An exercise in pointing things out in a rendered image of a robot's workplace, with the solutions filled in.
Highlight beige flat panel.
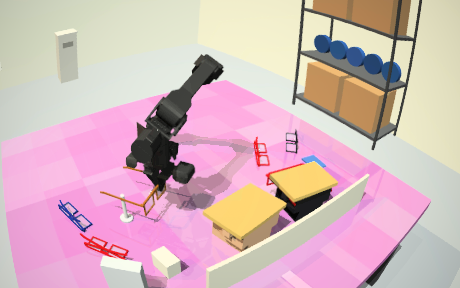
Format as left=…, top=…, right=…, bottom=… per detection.
left=206, top=173, right=369, bottom=288

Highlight brown tortoiseshell glasses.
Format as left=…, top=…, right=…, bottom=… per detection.
left=100, top=167, right=166, bottom=216

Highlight blue glasses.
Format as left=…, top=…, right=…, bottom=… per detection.
left=58, top=200, right=93, bottom=232

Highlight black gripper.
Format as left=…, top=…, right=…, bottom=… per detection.
left=125, top=141, right=196, bottom=192

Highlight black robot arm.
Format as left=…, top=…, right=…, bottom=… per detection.
left=131, top=54, right=224, bottom=163

